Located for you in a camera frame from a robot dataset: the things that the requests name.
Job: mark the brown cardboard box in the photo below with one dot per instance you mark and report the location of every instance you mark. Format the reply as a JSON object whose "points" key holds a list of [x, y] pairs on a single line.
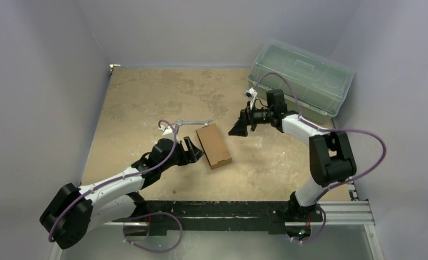
{"points": [[214, 146]]}

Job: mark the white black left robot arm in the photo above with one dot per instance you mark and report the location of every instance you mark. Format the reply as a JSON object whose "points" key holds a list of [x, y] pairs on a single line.
{"points": [[74, 211]]}

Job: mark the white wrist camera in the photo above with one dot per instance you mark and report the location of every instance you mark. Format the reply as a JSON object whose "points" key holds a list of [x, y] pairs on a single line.
{"points": [[251, 95], [170, 132]]}

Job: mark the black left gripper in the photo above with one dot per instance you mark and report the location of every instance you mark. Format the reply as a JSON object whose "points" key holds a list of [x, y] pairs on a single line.
{"points": [[185, 156]]}

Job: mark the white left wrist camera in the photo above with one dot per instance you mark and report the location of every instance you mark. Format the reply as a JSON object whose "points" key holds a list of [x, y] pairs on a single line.
{"points": [[170, 132]]}

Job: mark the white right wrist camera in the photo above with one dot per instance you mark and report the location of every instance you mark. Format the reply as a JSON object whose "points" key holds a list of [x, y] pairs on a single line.
{"points": [[251, 95]]}

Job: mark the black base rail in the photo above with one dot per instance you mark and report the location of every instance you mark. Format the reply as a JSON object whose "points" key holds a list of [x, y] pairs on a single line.
{"points": [[272, 217]]}

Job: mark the silver open-end wrench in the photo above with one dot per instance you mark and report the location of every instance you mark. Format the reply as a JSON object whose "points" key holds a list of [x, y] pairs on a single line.
{"points": [[185, 122]]}

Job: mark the clear plastic storage box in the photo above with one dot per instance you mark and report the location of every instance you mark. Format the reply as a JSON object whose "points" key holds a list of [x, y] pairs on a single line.
{"points": [[310, 82]]}

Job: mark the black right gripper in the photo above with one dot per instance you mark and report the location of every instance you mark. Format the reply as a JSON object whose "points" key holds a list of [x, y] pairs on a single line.
{"points": [[249, 119]]}

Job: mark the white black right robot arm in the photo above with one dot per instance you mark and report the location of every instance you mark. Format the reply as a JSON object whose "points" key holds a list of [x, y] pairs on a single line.
{"points": [[331, 157]]}

